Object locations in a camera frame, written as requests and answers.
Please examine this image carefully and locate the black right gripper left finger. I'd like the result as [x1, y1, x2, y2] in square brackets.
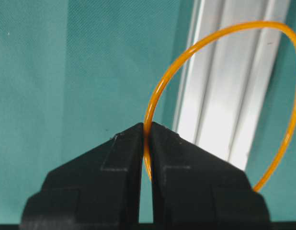
[21, 123, 143, 225]

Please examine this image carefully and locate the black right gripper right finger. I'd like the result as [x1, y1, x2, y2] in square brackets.
[150, 123, 270, 224]

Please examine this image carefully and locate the orange rubber band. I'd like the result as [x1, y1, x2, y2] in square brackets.
[143, 21, 296, 192]

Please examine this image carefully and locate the green table cloth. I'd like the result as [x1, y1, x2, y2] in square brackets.
[0, 0, 296, 224]

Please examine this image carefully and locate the aluminium extrusion rail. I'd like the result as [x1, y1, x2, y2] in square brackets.
[172, 0, 290, 170]

